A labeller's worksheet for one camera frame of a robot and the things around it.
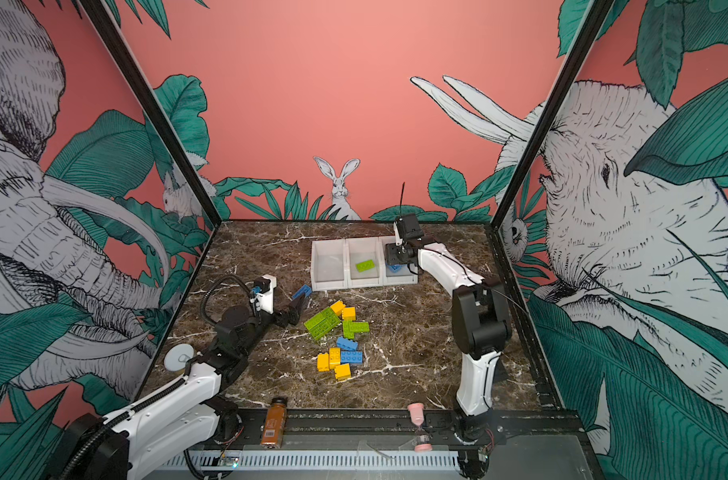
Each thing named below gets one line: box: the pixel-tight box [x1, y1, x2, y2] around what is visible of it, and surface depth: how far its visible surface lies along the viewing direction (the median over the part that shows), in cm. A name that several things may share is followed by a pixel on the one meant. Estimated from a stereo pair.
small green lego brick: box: [355, 259, 376, 273], surface depth 109 cm
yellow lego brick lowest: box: [334, 363, 351, 381], surface depth 83 cm
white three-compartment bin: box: [311, 236, 418, 291], surface depth 106 cm
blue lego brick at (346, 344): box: [336, 336, 359, 351], surface depth 88 cm
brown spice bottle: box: [260, 396, 288, 449], surface depth 73 cm
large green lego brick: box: [304, 306, 341, 340], surface depth 93 cm
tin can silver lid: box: [163, 343, 194, 372], surface depth 81 cm
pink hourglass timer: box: [407, 402, 433, 453], surface depth 75 cm
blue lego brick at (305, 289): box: [291, 284, 312, 299], surface depth 100 cm
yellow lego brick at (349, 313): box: [342, 306, 357, 321], surface depth 95 cm
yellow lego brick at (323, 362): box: [317, 353, 330, 372], surface depth 85 cm
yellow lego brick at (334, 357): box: [329, 347, 341, 370], surface depth 86 cm
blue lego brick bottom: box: [341, 350, 363, 365], surface depth 87 cm
